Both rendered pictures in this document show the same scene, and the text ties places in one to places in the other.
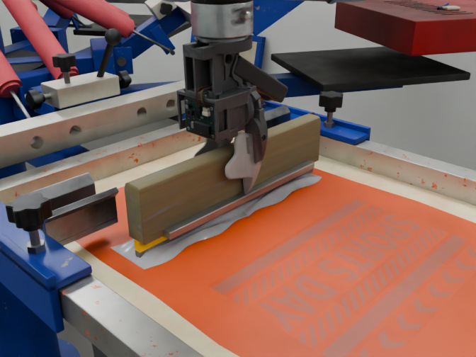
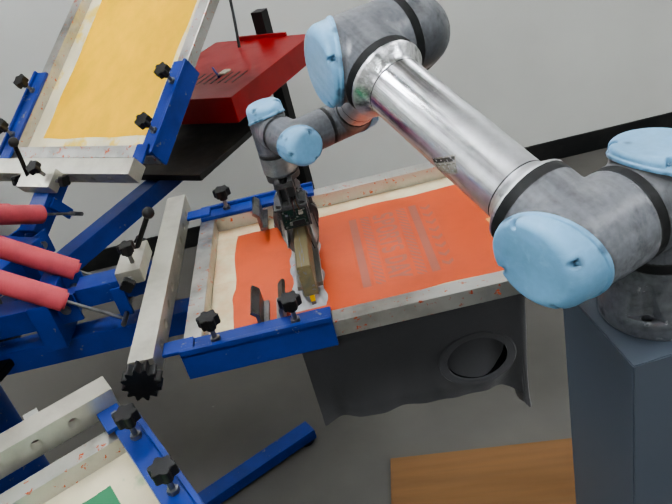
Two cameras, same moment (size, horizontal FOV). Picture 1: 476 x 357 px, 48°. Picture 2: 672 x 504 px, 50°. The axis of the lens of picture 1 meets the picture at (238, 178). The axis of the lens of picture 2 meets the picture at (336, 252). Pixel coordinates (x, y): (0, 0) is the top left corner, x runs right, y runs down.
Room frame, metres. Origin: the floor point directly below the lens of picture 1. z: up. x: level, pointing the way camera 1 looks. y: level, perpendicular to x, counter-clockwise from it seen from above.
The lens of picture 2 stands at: (-0.43, 0.89, 1.82)
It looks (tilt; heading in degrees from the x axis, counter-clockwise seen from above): 31 degrees down; 319
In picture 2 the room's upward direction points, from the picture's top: 15 degrees counter-clockwise
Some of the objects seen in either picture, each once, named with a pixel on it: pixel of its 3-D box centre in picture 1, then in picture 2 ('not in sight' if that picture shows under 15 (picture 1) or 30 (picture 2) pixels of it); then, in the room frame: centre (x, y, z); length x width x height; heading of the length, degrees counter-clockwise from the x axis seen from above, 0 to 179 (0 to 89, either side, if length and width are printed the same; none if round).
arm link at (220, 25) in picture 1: (224, 20); (280, 161); (0.66, 0.02, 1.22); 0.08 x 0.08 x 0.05
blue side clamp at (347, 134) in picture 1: (292, 129); (259, 210); (0.96, -0.10, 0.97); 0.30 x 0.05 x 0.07; 47
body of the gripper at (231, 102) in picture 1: (220, 86); (289, 197); (0.66, 0.02, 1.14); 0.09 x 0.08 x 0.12; 137
